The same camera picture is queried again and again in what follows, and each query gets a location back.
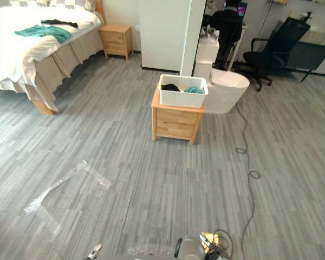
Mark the wooden bed frame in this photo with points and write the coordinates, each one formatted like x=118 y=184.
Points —
x=44 y=107

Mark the small white plastic holder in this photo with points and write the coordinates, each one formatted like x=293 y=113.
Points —
x=210 y=33

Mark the teal garment, crumpled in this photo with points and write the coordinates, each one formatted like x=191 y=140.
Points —
x=193 y=89

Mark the person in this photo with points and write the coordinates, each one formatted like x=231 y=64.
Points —
x=232 y=5

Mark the teal garment, spread flat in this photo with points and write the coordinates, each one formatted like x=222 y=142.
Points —
x=47 y=32

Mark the white duvet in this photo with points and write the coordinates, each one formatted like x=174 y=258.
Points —
x=13 y=51

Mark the white toilet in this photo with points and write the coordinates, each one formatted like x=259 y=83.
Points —
x=226 y=93

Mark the clear floor tape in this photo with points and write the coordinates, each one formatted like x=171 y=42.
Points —
x=140 y=249
x=70 y=173

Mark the white woven laundry basket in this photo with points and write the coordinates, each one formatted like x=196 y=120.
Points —
x=182 y=96

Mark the wooden nightstand, two drawers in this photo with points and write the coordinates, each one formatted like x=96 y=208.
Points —
x=176 y=123
x=116 y=40

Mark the white partition panel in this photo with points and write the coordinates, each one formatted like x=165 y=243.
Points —
x=162 y=35

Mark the dark green cabinet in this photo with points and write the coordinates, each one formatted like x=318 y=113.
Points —
x=308 y=55

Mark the computer monitor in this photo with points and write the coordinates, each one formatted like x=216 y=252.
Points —
x=242 y=8

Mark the checkered pillow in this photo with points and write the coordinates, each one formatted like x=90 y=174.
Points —
x=57 y=2

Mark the beige bed skirt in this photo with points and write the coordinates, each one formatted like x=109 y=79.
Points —
x=67 y=58

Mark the white desk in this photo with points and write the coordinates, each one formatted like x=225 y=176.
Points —
x=237 y=46

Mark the black garment, spread flat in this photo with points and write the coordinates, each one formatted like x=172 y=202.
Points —
x=60 y=22

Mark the black garment, crumpled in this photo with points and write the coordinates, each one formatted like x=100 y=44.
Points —
x=170 y=87

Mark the black mesh office chair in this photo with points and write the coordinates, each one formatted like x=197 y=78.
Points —
x=276 y=51

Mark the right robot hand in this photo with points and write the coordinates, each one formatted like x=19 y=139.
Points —
x=209 y=243

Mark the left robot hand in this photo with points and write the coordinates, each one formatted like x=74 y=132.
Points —
x=94 y=250

